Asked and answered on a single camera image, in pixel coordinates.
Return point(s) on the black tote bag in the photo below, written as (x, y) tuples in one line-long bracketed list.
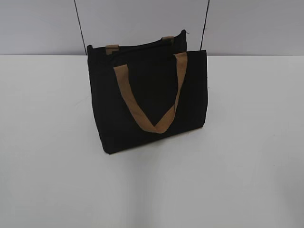
[(153, 80)]

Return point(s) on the brown front bag handle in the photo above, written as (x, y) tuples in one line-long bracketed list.
[(122, 77)]

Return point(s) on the brown bag handle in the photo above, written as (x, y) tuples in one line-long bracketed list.
[(109, 49), (122, 77)]

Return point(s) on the brown rear bag handle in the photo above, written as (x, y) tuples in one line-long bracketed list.
[(109, 49)]

